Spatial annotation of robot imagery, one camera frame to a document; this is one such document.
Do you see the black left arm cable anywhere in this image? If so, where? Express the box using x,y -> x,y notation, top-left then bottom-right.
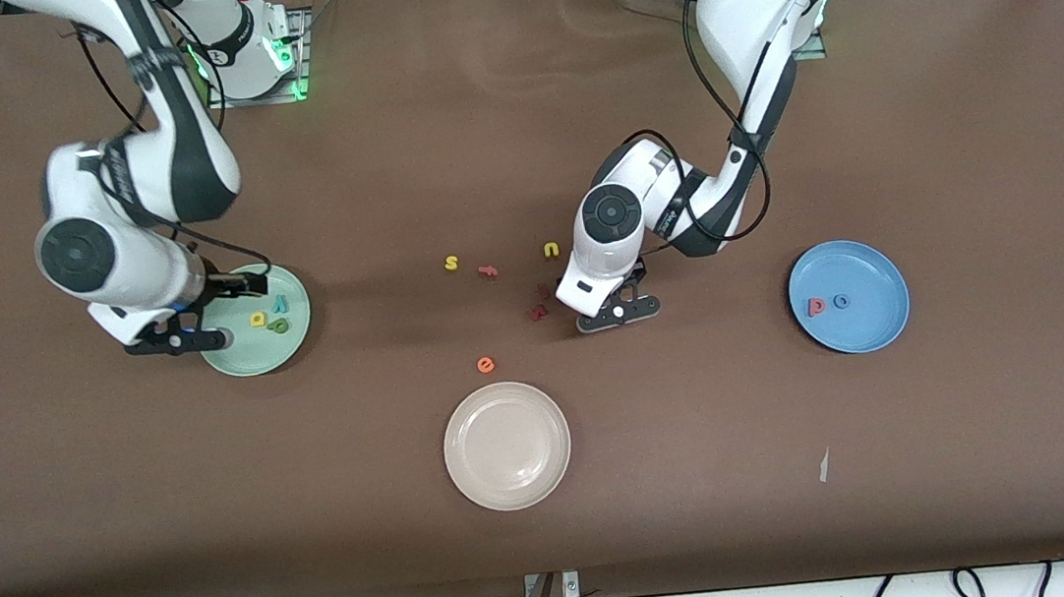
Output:
600,0 -> 779,255

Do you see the beige plate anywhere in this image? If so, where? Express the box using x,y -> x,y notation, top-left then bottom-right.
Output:
437,376 -> 578,517

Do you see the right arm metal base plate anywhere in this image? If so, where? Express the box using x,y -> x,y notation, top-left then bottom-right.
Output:
199,6 -> 316,111

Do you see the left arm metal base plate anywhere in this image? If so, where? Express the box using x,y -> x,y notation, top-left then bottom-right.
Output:
791,26 -> 829,62

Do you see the grey metal table bracket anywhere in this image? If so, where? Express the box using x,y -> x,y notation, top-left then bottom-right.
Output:
522,568 -> 582,597

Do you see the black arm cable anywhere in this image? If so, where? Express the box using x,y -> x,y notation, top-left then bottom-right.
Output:
71,0 -> 273,295
600,0 -> 779,255

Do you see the blue plate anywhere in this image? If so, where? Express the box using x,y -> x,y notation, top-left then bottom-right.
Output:
783,233 -> 916,361

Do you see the pale green plate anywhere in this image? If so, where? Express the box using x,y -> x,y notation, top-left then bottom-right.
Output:
191,258 -> 318,383

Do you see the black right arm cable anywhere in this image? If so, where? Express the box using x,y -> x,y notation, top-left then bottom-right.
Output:
71,0 -> 273,295

